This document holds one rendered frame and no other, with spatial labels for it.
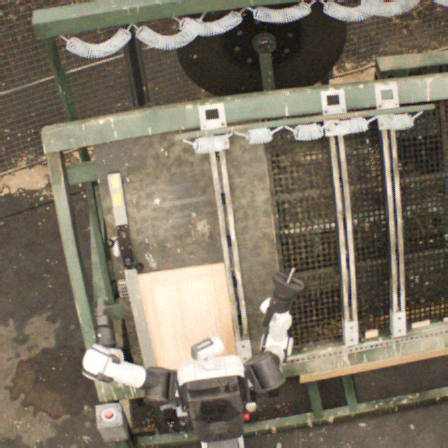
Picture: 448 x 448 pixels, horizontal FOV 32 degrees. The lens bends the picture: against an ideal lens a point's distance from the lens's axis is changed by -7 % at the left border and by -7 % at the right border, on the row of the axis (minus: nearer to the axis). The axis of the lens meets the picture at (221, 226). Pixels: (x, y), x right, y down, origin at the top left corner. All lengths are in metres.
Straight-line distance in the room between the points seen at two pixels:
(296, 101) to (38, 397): 2.48
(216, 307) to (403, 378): 1.52
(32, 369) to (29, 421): 0.35
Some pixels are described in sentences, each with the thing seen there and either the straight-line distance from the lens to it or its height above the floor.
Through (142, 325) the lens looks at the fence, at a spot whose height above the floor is 1.12.
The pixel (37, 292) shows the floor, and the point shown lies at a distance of 5.30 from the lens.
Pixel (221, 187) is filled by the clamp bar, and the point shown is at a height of 1.60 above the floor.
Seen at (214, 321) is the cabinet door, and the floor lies 1.07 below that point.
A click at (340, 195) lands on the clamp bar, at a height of 1.51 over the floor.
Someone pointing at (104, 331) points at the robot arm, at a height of 1.37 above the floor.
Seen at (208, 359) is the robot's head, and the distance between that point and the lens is 3.22.
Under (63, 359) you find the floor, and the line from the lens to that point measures 4.98.
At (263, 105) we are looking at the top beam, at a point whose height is 1.92.
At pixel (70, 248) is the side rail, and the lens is 3.54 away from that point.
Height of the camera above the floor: 4.19
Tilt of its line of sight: 51 degrees down
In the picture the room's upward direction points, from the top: 7 degrees counter-clockwise
